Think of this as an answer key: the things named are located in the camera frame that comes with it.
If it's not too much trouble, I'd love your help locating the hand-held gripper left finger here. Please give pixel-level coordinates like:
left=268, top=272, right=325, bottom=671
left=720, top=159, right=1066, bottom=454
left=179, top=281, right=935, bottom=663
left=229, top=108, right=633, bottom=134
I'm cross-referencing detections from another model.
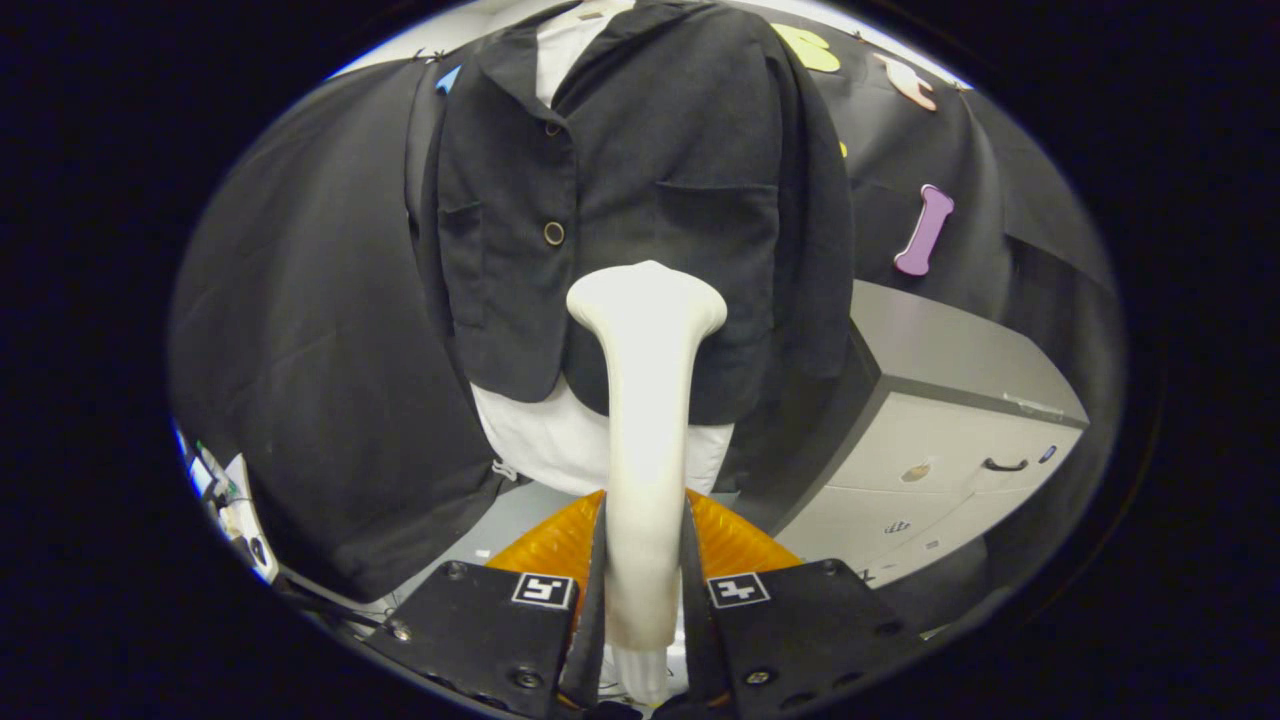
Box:
left=362, top=490, right=609, bottom=720

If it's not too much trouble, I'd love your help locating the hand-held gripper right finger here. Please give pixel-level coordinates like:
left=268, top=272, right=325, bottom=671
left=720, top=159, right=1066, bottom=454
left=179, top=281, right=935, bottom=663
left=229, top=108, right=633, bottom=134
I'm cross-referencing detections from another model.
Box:
left=683, top=488, right=926, bottom=716

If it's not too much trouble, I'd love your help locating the white shirt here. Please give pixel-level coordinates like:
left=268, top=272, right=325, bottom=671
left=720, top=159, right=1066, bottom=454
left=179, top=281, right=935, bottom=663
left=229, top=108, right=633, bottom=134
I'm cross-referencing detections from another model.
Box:
left=470, top=0, right=736, bottom=498

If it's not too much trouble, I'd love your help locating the white garment steamer with hose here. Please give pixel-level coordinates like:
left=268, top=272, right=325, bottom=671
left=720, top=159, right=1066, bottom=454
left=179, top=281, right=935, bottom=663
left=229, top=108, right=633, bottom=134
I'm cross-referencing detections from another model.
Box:
left=566, top=260, right=729, bottom=706

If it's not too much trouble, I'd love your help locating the black suit jacket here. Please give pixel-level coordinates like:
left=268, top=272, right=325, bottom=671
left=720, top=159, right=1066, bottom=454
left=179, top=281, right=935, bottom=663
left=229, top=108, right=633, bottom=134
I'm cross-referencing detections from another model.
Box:
left=405, top=0, right=856, bottom=426

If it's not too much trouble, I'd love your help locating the grey cabinet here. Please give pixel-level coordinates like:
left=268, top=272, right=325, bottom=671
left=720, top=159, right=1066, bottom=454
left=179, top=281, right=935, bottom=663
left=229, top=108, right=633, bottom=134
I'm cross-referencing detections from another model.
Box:
left=735, top=280, right=1091, bottom=591

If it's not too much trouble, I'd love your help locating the white side table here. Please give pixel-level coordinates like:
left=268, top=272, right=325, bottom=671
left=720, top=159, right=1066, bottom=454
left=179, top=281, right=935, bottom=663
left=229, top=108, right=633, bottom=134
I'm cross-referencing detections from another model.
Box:
left=215, top=452, right=283, bottom=586

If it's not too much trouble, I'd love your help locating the black backdrop cloth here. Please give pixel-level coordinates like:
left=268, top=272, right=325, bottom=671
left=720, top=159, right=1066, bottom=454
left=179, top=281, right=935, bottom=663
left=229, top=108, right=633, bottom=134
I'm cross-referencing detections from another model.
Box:
left=168, top=20, right=1116, bottom=601

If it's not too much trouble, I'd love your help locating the small display device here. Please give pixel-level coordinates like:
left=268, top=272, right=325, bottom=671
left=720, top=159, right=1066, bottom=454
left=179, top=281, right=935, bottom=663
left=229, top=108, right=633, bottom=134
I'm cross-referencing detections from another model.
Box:
left=174, top=425, right=216, bottom=501

